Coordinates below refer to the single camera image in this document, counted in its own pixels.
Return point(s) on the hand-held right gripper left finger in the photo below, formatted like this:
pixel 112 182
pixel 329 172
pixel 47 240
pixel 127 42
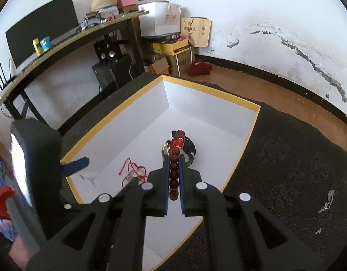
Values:
pixel 151 197

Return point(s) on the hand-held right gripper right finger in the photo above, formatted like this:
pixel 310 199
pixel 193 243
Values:
pixel 190 197

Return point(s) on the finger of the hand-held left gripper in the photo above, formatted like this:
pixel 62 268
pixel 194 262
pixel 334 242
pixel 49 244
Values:
pixel 74 207
pixel 77 165

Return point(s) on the yellow box with white inside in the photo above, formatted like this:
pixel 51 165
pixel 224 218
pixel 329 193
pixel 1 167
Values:
pixel 213 124

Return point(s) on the person's left forearm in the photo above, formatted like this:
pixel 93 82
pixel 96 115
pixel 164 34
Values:
pixel 19 254

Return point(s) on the red plastic object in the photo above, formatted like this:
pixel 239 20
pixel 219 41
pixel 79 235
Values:
pixel 2 200

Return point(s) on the black computer tower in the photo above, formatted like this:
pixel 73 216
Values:
pixel 114 73

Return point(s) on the yellow toy figure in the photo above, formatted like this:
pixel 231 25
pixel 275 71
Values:
pixel 37 48

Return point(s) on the blue mug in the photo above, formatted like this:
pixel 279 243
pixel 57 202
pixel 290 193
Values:
pixel 46 43

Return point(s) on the black speaker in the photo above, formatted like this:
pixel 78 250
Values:
pixel 108 51

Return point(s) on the dark desk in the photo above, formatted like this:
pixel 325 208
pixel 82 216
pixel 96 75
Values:
pixel 66 41

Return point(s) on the open cardboard box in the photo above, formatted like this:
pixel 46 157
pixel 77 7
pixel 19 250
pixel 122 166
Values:
pixel 156 66

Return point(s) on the red cloth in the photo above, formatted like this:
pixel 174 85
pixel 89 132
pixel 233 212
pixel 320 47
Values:
pixel 200 69

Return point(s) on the black monitor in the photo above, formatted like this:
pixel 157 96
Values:
pixel 40 28

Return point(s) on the brown cardboard box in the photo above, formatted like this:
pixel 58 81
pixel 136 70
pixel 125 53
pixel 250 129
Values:
pixel 180 63

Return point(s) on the flat yellow box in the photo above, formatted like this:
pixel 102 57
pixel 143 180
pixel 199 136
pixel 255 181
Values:
pixel 173 48

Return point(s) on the brown paper bag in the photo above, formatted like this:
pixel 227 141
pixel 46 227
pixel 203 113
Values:
pixel 197 32

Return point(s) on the white paper bag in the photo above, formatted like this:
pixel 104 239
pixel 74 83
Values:
pixel 159 19

